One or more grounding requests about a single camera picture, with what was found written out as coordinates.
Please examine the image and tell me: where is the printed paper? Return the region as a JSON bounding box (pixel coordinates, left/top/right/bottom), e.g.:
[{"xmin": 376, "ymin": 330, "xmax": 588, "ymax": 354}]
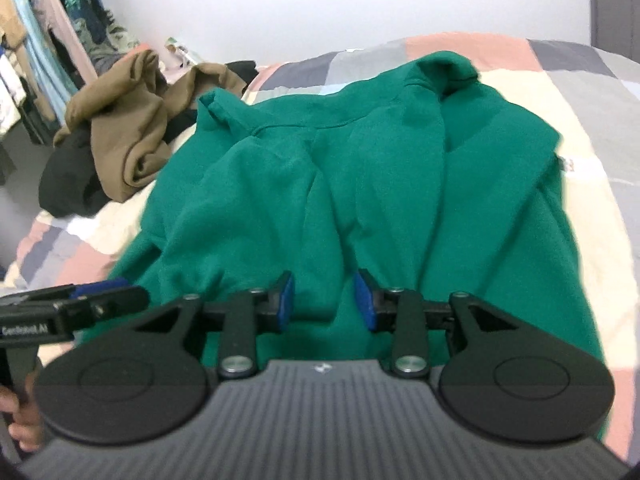
[{"xmin": 164, "ymin": 36, "xmax": 203, "ymax": 67}]

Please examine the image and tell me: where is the dusty pink hanging garment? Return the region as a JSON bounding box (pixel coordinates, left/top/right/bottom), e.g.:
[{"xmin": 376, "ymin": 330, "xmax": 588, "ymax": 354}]
[{"xmin": 32, "ymin": 0, "xmax": 98, "ymax": 81}]

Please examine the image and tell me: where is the person's left hand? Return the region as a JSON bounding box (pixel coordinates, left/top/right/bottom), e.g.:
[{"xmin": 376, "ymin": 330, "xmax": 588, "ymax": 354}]
[{"xmin": 0, "ymin": 384, "xmax": 47, "ymax": 453}]

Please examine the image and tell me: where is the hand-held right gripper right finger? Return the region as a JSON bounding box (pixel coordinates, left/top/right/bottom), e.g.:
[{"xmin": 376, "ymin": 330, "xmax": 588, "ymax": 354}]
[{"xmin": 352, "ymin": 269, "xmax": 533, "ymax": 380}]

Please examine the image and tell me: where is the dark hanging garment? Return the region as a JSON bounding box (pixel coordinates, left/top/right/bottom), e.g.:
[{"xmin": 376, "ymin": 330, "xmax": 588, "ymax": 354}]
[{"xmin": 82, "ymin": 0, "xmax": 115, "ymax": 46}]

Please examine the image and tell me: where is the white puffer jacket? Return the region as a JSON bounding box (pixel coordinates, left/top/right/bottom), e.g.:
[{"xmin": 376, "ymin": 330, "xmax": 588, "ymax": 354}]
[{"xmin": 0, "ymin": 50, "xmax": 27, "ymax": 136}]

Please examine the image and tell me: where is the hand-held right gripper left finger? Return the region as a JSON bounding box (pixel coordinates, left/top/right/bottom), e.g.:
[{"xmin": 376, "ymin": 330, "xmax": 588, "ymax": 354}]
[{"xmin": 125, "ymin": 270, "xmax": 297, "ymax": 380}]

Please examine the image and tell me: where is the light blue hanging garment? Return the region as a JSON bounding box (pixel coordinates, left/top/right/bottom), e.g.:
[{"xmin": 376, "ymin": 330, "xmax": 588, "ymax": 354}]
[{"xmin": 7, "ymin": 0, "xmax": 78, "ymax": 103}]

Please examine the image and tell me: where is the patterned cloth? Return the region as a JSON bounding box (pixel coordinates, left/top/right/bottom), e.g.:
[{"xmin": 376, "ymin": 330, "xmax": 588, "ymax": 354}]
[{"xmin": 75, "ymin": 17, "xmax": 143, "ymax": 73}]

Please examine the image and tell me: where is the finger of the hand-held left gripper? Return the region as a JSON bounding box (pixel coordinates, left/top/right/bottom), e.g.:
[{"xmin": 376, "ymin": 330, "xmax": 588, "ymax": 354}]
[{"xmin": 52, "ymin": 278, "xmax": 150, "ymax": 336}]

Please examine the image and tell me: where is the brown hoodie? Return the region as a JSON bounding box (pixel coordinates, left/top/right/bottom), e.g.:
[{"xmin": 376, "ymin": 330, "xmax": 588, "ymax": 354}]
[{"xmin": 52, "ymin": 49, "xmax": 261, "ymax": 205}]

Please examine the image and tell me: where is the grey door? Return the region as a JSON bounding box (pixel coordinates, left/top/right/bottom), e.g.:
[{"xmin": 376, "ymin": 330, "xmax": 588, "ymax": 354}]
[{"xmin": 586, "ymin": 0, "xmax": 640, "ymax": 63}]

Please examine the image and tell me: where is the black garment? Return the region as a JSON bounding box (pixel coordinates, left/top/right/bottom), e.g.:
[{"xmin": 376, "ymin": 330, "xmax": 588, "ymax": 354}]
[{"xmin": 39, "ymin": 60, "xmax": 258, "ymax": 218}]

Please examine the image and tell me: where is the patchwork quilt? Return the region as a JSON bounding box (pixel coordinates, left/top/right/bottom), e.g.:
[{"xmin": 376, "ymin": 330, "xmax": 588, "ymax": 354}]
[{"xmin": 0, "ymin": 31, "xmax": 640, "ymax": 461}]

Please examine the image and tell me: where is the green sweatshirt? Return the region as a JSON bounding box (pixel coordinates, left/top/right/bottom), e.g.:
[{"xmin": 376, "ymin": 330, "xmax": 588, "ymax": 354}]
[{"xmin": 75, "ymin": 51, "xmax": 613, "ymax": 441}]

